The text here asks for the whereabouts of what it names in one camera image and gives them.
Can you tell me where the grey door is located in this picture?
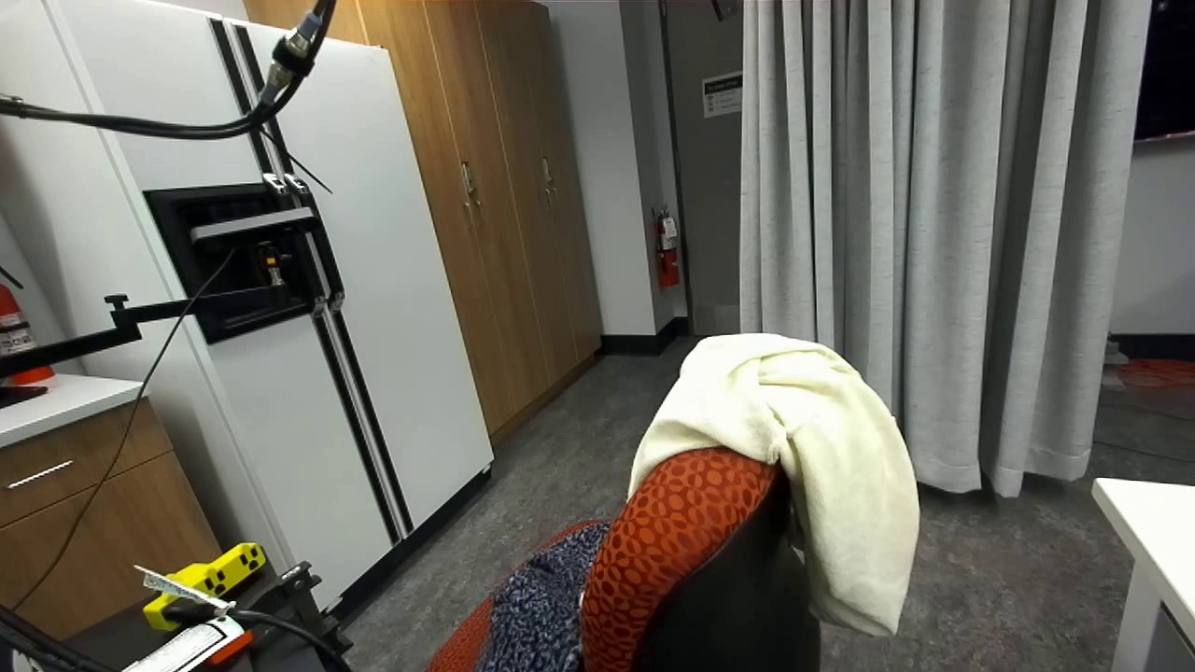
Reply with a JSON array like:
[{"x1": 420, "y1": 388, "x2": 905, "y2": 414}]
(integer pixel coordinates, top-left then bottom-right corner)
[{"x1": 659, "y1": 0, "x2": 746, "y2": 342}]

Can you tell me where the thin black hanging cable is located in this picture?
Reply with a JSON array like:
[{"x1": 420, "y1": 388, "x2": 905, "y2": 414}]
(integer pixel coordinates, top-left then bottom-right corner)
[{"x1": 26, "y1": 243, "x2": 243, "y2": 596}]

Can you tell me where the white handle tool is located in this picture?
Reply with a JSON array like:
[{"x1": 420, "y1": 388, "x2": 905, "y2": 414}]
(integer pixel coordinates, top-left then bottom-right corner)
[{"x1": 132, "y1": 563, "x2": 241, "y2": 616}]

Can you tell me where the black diagonal bar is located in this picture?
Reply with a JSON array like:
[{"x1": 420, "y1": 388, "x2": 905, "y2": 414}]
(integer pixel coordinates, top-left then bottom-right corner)
[{"x1": 0, "y1": 596, "x2": 89, "y2": 672}]

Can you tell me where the white refrigerator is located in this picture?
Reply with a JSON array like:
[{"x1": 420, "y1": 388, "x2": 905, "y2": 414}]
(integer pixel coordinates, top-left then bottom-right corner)
[{"x1": 0, "y1": 0, "x2": 498, "y2": 611}]

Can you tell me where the white shirt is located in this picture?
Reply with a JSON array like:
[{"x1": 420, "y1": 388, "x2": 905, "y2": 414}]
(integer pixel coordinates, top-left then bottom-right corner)
[{"x1": 625, "y1": 329, "x2": 925, "y2": 639}]

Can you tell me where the orange mesh office chair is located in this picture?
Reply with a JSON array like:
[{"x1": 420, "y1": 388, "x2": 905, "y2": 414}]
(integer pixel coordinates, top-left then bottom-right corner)
[{"x1": 426, "y1": 445, "x2": 829, "y2": 672}]

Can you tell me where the white door sign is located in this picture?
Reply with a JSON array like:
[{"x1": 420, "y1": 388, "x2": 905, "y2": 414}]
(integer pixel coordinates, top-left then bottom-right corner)
[{"x1": 700, "y1": 65, "x2": 746, "y2": 124}]

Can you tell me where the wooden drawer counter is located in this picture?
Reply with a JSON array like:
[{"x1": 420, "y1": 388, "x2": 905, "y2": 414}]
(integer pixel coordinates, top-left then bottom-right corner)
[{"x1": 0, "y1": 368, "x2": 228, "y2": 629}]

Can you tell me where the black wall monitor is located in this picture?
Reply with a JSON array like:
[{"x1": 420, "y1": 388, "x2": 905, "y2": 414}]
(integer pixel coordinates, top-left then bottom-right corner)
[{"x1": 1131, "y1": 0, "x2": 1195, "y2": 144}]

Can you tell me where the white red device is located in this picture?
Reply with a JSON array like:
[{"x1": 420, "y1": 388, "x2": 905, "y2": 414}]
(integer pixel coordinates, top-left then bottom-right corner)
[{"x1": 137, "y1": 616, "x2": 259, "y2": 672}]

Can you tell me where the yellow black tool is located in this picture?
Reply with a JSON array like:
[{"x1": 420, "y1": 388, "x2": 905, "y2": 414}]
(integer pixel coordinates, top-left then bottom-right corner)
[{"x1": 137, "y1": 538, "x2": 273, "y2": 639}]

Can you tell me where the white table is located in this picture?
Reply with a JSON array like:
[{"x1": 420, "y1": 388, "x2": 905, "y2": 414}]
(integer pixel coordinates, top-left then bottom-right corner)
[{"x1": 1091, "y1": 474, "x2": 1195, "y2": 672}]

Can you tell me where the grey curtain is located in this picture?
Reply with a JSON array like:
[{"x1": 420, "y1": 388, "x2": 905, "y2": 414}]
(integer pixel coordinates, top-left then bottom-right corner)
[{"x1": 735, "y1": 0, "x2": 1154, "y2": 501}]

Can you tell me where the blue patterned cloth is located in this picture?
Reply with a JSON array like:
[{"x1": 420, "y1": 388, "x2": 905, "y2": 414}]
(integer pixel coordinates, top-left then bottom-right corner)
[{"x1": 478, "y1": 520, "x2": 616, "y2": 672}]

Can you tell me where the red floor mat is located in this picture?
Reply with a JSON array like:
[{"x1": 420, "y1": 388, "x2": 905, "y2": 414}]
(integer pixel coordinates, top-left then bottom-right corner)
[{"x1": 1099, "y1": 353, "x2": 1195, "y2": 397}]

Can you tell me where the black stand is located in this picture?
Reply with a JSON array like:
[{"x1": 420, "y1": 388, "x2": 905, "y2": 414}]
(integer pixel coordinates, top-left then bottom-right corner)
[{"x1": 228, "y1": 561, "x2": 360, "y2": 672}]

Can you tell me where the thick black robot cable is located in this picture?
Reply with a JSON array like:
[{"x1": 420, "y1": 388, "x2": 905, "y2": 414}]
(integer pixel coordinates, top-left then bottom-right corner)
[{"x1": 0, "y1": 0, "x2": 345, "y2": 141}]

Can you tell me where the red fire extinguisher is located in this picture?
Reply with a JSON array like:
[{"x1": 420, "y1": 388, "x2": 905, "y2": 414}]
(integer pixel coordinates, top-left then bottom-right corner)
[
  {"x1": 0, "y1": 270, "x2": 38, "y2": 364},
  {"x1": 653, "y1": 209, "x2": 689, "y2": 293}
]

